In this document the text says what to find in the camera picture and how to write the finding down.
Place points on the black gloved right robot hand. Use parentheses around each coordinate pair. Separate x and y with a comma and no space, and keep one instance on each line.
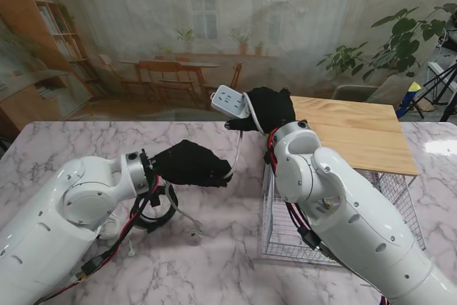
(271,108)

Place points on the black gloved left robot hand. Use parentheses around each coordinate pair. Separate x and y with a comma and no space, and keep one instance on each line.
(193,165)

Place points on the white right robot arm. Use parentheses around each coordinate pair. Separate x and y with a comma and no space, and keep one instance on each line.
(357,219)

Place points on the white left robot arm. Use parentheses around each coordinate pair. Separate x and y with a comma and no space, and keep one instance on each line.
(53,230)

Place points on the yellow and blue object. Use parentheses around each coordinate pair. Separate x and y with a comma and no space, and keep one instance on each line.
(413,87)

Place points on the printed room scene backdrop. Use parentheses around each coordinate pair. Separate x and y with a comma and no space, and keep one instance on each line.
(107,15)

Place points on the black tripod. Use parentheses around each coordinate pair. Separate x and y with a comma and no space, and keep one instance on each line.
(448,106)

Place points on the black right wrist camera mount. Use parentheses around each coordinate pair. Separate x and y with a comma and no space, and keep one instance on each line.
(269,158)

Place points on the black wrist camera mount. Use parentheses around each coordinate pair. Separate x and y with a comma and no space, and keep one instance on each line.
(269,158)
(156,199)

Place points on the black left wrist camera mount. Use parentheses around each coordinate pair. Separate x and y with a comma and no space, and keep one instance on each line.
(156,199)

